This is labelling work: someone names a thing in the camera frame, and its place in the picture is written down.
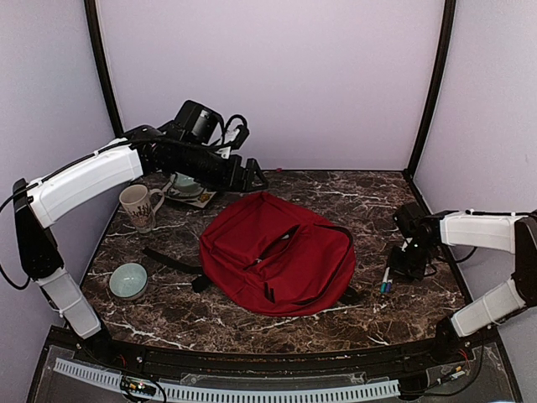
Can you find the black front rail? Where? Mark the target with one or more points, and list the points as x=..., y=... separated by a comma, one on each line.
x=409, y=361

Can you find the red student backpack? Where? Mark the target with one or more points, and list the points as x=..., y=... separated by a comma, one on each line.
x=273, y=257

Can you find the left black frame post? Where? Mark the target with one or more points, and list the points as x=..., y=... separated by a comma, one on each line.
x=100, y=60

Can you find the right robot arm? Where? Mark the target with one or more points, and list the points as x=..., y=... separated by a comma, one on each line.
x=510, y=232

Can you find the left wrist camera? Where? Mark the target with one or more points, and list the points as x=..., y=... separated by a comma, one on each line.
x=233, y=138

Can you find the white slotted cable duct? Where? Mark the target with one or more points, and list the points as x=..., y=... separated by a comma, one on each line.
x=201, y=388

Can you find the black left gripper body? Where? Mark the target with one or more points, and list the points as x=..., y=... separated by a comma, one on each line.
x=228, y=180

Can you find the teal bowl on plate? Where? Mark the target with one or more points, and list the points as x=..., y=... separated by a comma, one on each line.
x=185, y=183

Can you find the teal ceramic bowl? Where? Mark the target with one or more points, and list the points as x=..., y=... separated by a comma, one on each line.
x=128, y=281

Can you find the teal cap marker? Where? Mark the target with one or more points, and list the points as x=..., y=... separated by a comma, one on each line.
x=385, y=280

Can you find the purple cap marker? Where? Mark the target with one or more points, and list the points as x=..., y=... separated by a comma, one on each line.
x=388, y=285

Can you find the square floral ceramic plate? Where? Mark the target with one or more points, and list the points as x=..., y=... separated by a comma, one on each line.
x=199, y=199

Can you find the right black frame post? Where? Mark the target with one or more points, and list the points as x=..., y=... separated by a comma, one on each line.
x=447, y=22

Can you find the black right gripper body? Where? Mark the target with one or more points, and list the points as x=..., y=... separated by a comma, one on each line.
x=411, y=264

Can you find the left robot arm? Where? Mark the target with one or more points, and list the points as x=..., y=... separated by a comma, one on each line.
x=198, y=142

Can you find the white floral ceramic mug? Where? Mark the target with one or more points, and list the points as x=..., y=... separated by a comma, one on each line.
x=141, y=204

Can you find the black frame post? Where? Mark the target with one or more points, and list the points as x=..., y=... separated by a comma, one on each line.
x=447, y=22
x=100, y=60

